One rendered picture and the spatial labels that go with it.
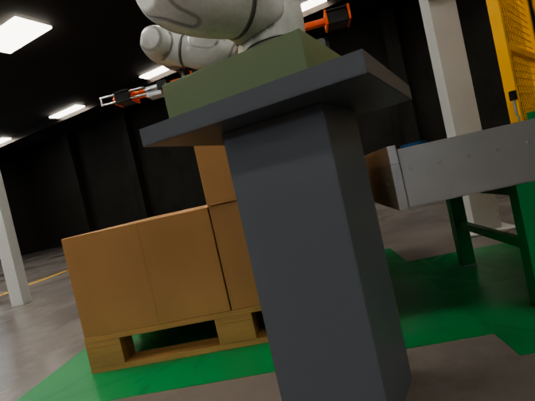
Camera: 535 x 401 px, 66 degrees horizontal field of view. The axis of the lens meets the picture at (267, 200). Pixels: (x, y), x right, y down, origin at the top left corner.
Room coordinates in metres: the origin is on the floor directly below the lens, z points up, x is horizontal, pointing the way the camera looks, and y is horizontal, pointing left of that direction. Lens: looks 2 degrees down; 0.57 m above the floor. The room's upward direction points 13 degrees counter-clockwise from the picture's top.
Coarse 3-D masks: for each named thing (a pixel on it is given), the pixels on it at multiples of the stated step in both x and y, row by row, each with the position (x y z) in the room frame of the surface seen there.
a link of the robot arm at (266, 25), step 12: (264, 0) 0.89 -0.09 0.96; (276, 0) 0.91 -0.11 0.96; (288, 0) 0.93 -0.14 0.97; (264, 12) 0.90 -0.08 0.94; (276, 12) 0.91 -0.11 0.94; (288, 12) 0.93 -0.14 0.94; (300, 12) 0.96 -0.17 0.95; (252, 24) 0.90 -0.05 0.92; (264, 24) 0.91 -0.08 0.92; (276, 24) 0.92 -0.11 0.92; (288, 24) 0.93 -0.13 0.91; (300, 24) 0.95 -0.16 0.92; (252, 36) 0.93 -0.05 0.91; (264, 36) 0.92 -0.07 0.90; (276, 36) 0.92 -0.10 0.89
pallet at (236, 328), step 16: (192, 320) 1.54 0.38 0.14; (208, 320) 1.53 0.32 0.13; (224, 320) 1.53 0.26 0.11; (240, 320) 1.52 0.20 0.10; (256, 320) 1.59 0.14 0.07; (96, 336) 1.59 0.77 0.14; (112, 336) 1.57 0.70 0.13; (128, 336) 1.64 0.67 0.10; (224, 336) 1.53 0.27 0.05; (240, 336) 1.52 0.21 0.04; (256, 336) 1.52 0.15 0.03; (96, 352) 1.58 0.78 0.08; (112, 352) 1.57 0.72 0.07; (128, 352) 1.61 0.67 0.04; (144, 352) 1.64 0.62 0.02; (160, 352) 1.59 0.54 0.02; (176, 352) 1.55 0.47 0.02; (192, 352) 1.54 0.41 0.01; (208, 352) 1.54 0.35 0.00; (96, 368) 1.58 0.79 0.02; (112, 368) 1.58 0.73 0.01
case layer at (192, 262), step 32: (128, 224) 1.56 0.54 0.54; (160, 224) 1.54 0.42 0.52; (192, 224) 1.53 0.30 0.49; (224, 224) 1.52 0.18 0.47; (96, 256) 1.57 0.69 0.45; (128, 256) 1.56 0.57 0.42; (160, 256) 1.55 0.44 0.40; (192, 256) 1.54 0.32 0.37; (224, 256) 1.52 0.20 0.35; (96, 288) 1.58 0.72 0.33; (128, 288) 1.56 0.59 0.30; (160, 288) 1.55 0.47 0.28; (192, 288) 1.54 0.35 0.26; (224, 288) 1.53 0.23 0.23; (96, 320) 1.58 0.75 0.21; (128, 320) 1.57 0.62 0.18; (160, 320) 1.55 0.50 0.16
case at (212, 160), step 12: (204, 156) 1.51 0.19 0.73; (216, 156) 1.51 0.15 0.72; (204, 168) 1.51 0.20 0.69; (216, 168) 1.51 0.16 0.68; (228, 168) 1.51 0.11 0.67; (204, 180) 1.51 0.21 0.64; (216, 180) 1.51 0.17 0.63; (228, 180) 1.51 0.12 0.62; (204, 192) 1.52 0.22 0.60; (216, 192) 1.51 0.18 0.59; (228, 192) 1.51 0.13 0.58
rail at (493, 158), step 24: (528, 120) 1.26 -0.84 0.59; (432, 144) 1.29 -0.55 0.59; (456, 144) 1.28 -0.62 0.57; (480, 144) 1.28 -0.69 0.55; (504, 144) 1.27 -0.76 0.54; (528, 144) 1.26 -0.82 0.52; (408, 168) 1.30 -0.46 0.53; (432, 168) 1.29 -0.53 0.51; (456, 168) 1.29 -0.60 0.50; (480, 168) 1.28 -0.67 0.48; (504, 168) 1.27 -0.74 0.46; (528, 168) 1.26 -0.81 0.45; (408, 192) 1.30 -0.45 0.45; (432, 192) 1.29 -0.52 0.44; (456, 192) 1.29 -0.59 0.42; (480, 192) 1.28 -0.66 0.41
